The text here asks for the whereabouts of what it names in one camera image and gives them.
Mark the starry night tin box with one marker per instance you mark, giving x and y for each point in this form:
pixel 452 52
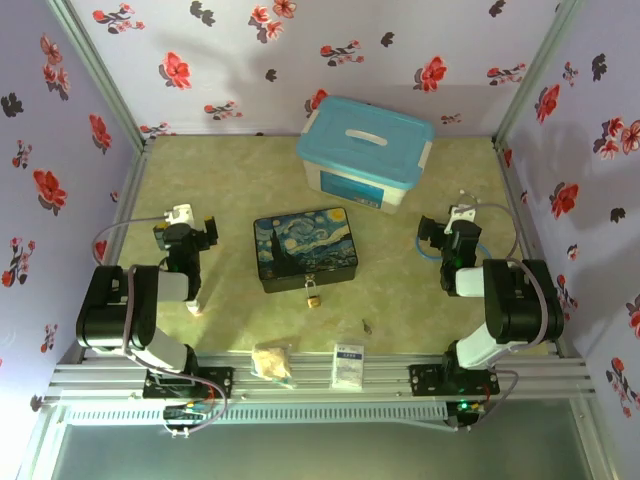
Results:
pixel 305 245

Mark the small brass padlock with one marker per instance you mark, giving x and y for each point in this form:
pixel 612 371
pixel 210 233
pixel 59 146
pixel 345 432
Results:
pixel 313 300

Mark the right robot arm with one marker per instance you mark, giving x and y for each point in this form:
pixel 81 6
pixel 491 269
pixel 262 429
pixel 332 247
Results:
pixel 520 305

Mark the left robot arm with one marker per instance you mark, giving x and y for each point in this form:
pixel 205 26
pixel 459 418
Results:
pixel 115 310

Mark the small white tube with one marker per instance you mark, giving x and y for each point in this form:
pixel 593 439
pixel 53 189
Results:
pixel 195 307

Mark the blue lidded storage box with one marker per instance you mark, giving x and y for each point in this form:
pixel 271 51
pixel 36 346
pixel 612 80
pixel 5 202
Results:
pixel 365 150

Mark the clear bag of cotton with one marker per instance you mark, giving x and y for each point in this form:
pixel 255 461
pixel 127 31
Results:
pixel 271 364

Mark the white gauze packet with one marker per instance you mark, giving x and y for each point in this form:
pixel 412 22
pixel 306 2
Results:
pixel 348 367

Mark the small circuit board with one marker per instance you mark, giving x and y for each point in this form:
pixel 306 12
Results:
pixel 470 407
pixel 185 413

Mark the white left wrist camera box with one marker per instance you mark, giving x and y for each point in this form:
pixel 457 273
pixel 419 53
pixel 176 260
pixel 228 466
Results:
pixel 179 214

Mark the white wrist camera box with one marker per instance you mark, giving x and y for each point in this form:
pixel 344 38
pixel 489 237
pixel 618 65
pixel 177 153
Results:
pixel 179 214
pixel 461 216

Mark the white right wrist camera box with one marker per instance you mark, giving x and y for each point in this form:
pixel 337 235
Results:
pixel 461 216

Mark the aluminium table rail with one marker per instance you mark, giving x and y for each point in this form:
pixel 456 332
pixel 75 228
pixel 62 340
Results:
pixel 320 387

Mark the aluminium corner post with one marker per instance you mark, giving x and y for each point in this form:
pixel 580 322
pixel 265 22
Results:
pixel 95 70
pixel 537 70

